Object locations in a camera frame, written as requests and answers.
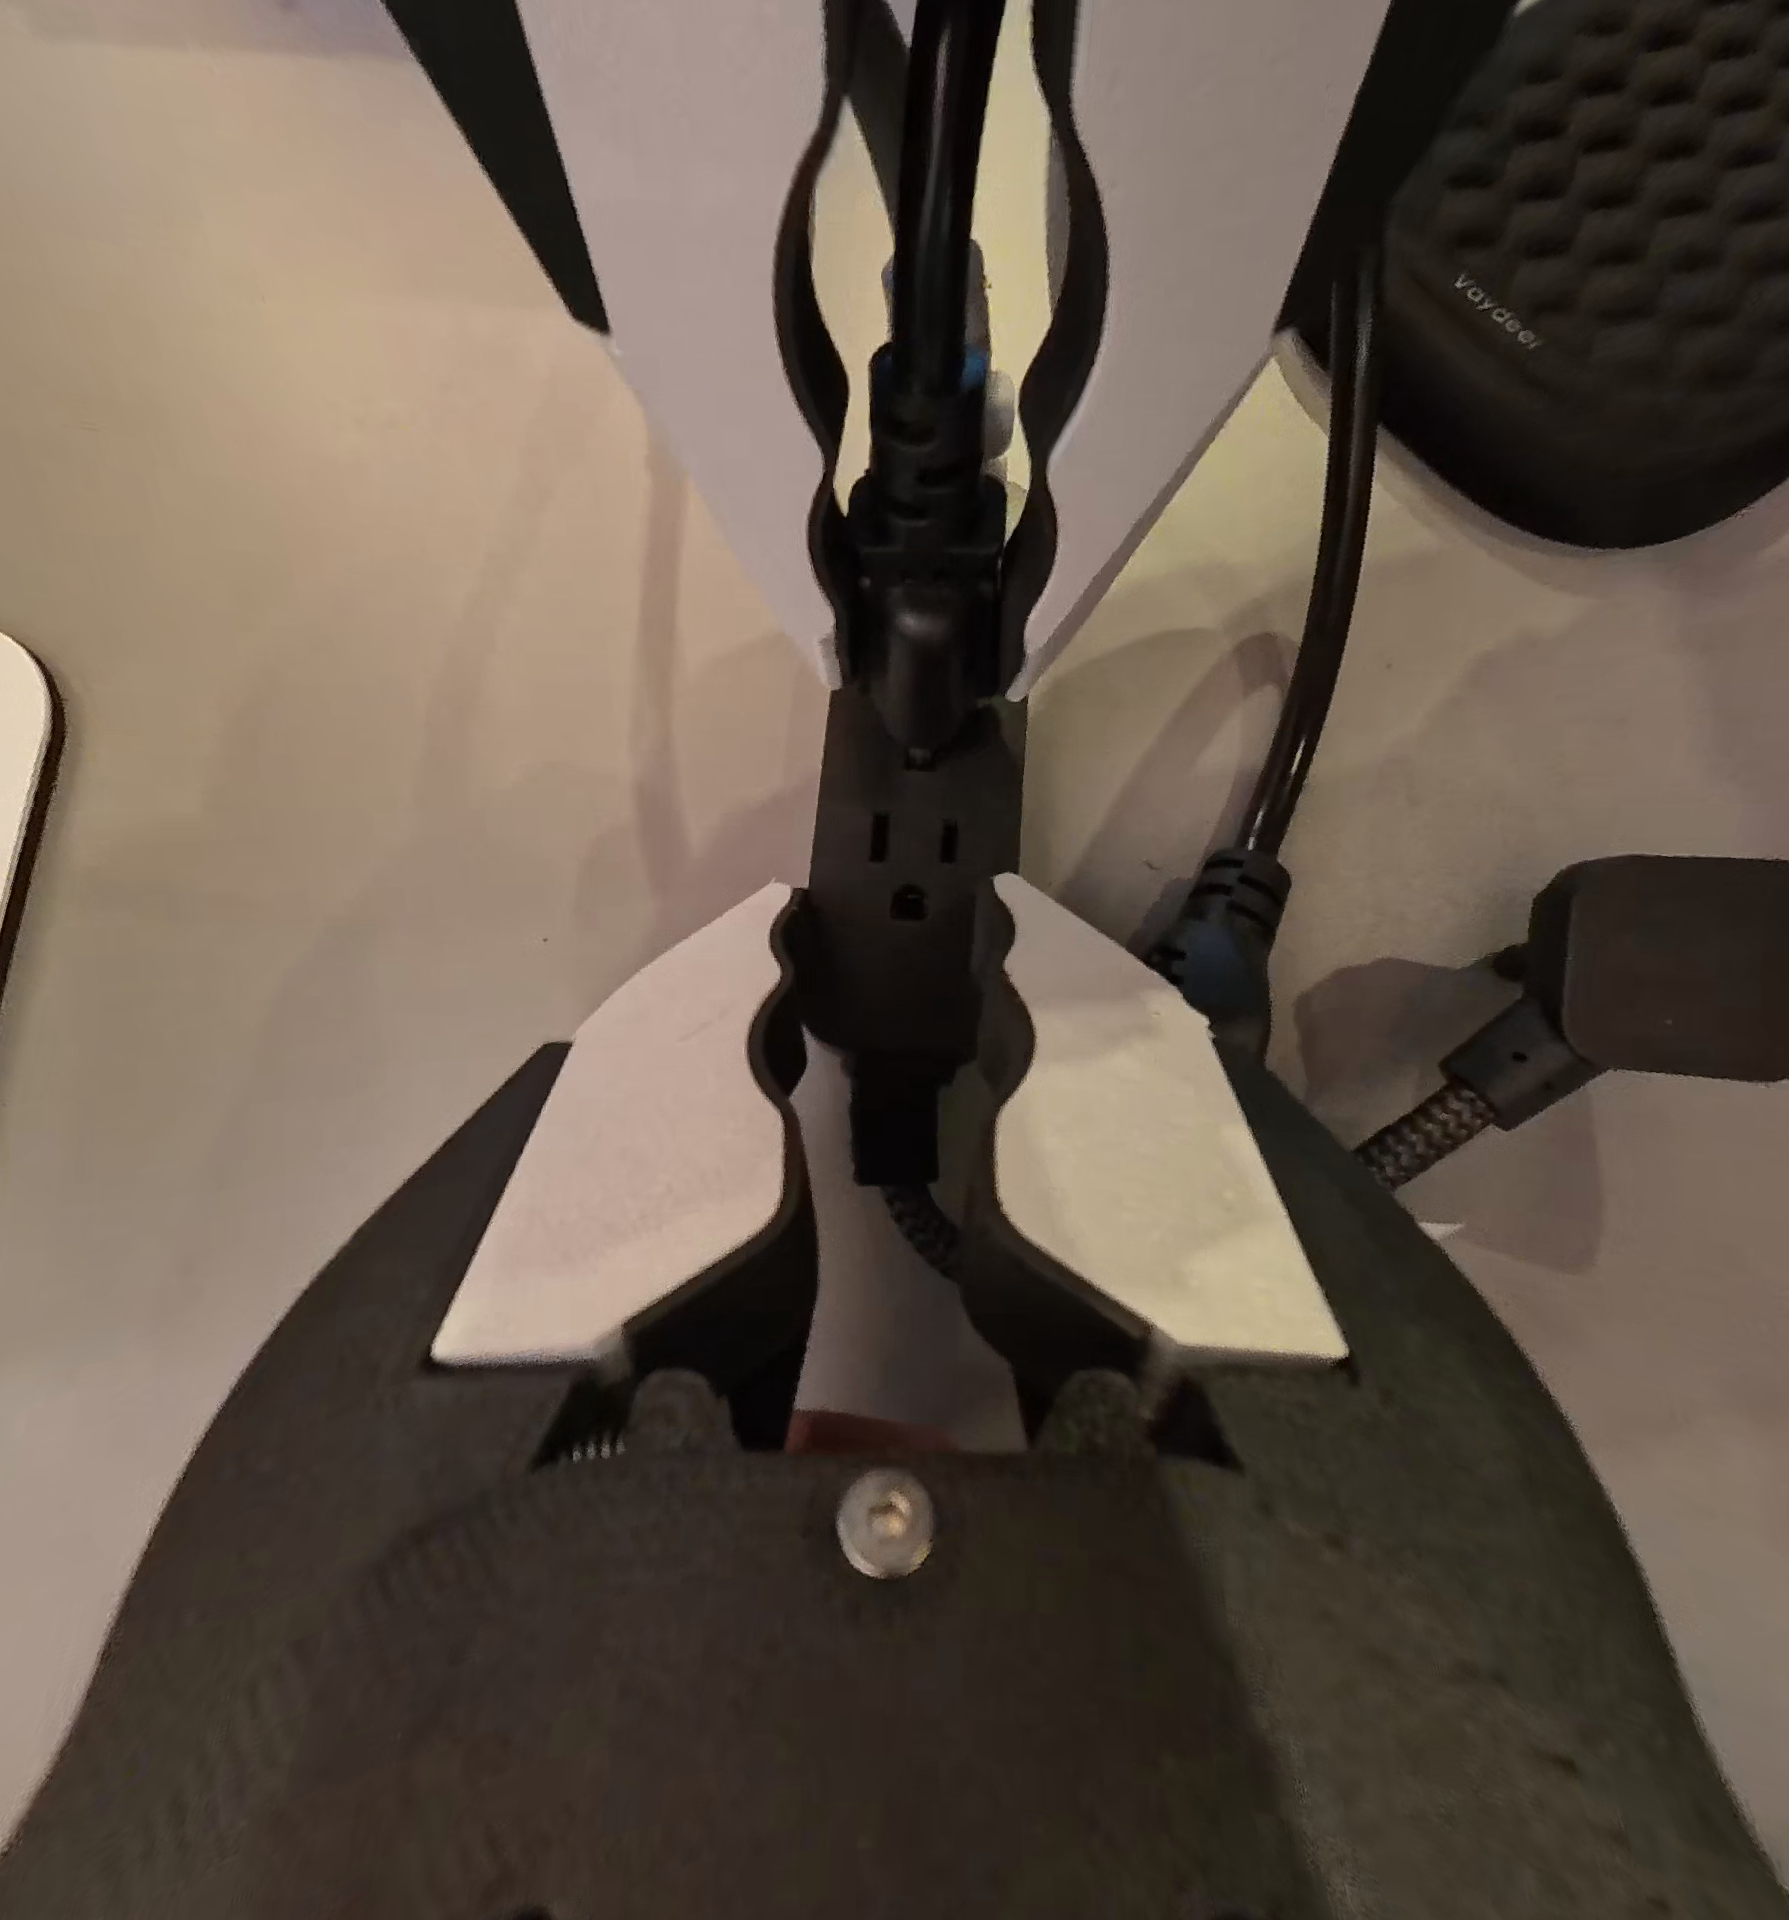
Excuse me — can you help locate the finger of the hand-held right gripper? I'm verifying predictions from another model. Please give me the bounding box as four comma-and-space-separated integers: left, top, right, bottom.
999, 0, 1399, 707
511, 0, 896, 691

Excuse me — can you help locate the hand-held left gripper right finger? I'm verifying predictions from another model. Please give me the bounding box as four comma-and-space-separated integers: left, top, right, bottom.
966, 874, 1358, 1380

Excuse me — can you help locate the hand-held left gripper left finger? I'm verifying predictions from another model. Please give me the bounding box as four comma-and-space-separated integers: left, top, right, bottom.
428, 882, 820, 1389

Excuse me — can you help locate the black power strip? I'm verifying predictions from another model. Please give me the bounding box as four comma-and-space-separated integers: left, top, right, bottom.
800, 681, 1029, 1299

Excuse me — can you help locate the black power plug with cable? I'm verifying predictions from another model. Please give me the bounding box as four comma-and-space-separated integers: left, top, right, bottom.
831, 0, 1018, 760

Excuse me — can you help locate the black honeycomb wrist rest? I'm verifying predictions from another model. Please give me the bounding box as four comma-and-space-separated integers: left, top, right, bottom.
1375, 0, 1789, 552

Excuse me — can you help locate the black cord with ribbed connector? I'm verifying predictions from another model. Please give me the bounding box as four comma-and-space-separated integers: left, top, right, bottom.
1135, 275, 1383, 1060

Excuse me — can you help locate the white plug with cable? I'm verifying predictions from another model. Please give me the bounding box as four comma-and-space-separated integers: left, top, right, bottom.
966, 246, 1018, 504

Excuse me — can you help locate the black flat plug braided cord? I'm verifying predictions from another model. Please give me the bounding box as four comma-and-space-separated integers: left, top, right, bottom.
1351, 852, 1789, 1193

